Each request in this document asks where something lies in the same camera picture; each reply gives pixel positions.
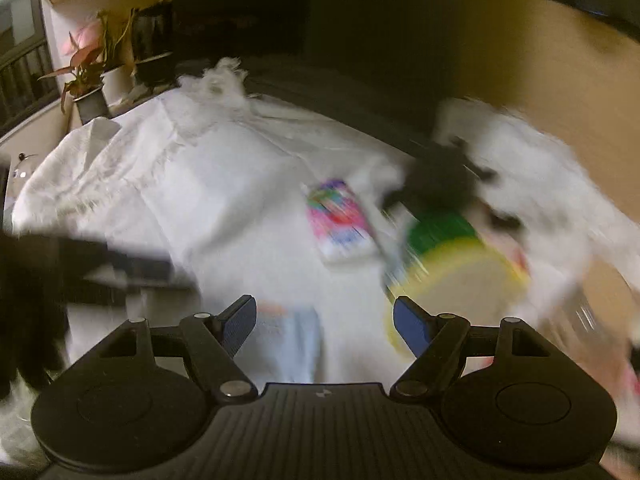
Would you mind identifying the light blue tissue pack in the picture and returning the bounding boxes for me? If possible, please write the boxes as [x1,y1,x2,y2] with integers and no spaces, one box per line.
[257,304,322,384]

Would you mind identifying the colourful tissue pack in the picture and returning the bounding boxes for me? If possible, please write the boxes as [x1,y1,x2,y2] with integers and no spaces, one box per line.
[305,180,378,264]

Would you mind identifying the black plush toy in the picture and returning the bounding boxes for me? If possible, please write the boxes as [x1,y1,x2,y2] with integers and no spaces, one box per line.
[381,138,523,233]

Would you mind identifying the green lid glass jar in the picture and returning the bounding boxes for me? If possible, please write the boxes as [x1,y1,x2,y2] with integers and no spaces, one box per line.
[384,211,529,326]

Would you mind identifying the white fluffy rug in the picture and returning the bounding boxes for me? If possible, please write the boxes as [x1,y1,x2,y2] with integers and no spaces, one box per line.
[0,56,640,480]

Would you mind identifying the tan lid clear canister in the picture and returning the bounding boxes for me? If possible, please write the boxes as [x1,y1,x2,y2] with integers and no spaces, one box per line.
[540,261,639,398]

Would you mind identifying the potted pink leaf plant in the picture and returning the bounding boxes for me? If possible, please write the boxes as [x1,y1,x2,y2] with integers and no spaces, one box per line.
[41,10,132,125]

